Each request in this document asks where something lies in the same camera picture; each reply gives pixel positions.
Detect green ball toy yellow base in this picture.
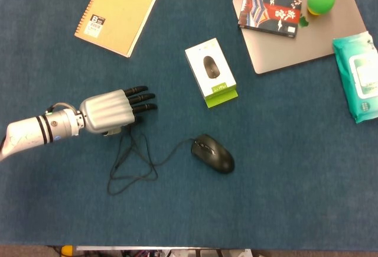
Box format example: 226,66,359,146
298,0,336,29

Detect grey closed laptop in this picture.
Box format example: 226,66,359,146
232,0,368,75

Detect black wired computer mouse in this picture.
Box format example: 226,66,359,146
106,118,236,196

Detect teal wet wipes pack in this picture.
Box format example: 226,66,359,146
332,31,378,125

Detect black red illustrated book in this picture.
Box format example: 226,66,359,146
237,0,303,40

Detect white green mouse box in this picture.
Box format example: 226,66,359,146
184,38,240,110

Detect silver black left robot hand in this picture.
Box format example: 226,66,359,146
78,85,158,136

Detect tan spiral notebook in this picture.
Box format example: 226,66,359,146
74,0,162,58

